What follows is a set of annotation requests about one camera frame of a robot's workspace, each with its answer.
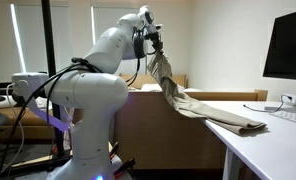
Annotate beige trousers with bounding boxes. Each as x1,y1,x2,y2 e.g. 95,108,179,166
146,49,268,136

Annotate red black pliers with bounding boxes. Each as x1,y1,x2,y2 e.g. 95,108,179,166
108,141,136,178

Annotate light wooden bed frame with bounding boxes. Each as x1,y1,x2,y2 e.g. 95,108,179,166
118,73,188,90

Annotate white bed mattress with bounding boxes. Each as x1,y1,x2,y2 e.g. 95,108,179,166
127,83,203,94

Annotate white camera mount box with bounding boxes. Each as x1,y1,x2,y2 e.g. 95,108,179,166
11,72,72,133

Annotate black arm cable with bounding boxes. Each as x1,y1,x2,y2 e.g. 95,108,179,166
0,26,147,180

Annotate white standing desk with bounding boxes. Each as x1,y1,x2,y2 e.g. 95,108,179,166
201,99,296,180

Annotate black computer monitor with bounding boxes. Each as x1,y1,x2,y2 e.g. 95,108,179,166
261,8,296,82

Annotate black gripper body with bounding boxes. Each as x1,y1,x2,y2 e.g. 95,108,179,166
149,30,163,45

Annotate thin black desk cable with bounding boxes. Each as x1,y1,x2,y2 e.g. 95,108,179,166
242,94,293,114

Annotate black vertical pole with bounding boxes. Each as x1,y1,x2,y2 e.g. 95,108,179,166
40,0,66,158

